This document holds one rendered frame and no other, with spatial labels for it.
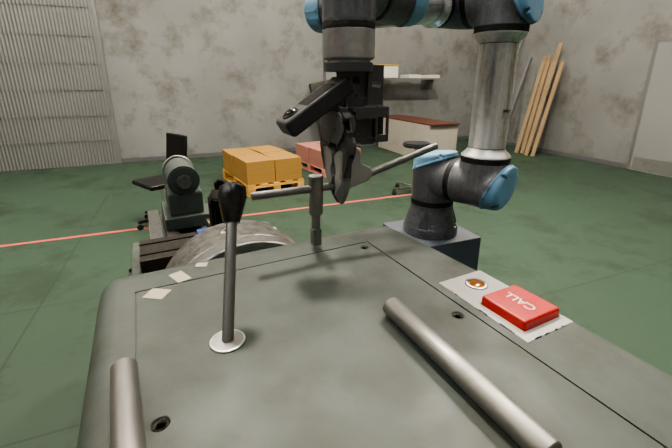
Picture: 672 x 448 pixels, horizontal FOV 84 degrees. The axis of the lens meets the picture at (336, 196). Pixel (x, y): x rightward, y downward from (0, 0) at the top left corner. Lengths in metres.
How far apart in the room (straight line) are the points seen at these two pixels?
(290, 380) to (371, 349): 0.09
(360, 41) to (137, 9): 7.80
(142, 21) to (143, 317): 7.86
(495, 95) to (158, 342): 0.80
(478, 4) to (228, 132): 7.55
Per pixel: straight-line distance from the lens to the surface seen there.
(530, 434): 0.34
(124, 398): 0.37
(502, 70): 0.95
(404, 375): 0.39
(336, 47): 0.55
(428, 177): 1.02
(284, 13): 8.55
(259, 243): 0.70
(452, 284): 0.53
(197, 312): 0.48
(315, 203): 0.57
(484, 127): 0.95
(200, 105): 8.19
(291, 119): 0.52
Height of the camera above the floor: 1.51
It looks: 17 degrees down
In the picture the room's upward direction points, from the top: straight up
